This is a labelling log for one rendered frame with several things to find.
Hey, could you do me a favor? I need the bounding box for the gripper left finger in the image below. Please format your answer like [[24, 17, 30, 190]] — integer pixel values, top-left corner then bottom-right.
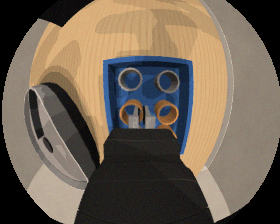
[[128, 106, 140, 129]]

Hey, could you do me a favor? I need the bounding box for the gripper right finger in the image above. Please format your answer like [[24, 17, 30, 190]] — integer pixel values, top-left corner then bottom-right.
[[143, 106, 156, 129]]

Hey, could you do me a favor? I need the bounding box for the blue rectangular crate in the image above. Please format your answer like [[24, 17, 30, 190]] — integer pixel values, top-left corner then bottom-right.
[[103, 56, 194, 155]]

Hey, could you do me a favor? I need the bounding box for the bronze bushing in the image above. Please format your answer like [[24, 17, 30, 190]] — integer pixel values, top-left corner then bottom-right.
[[156, 124, 177, 139], [120, 99, 143, 125], [154, 100, 178, 125]]

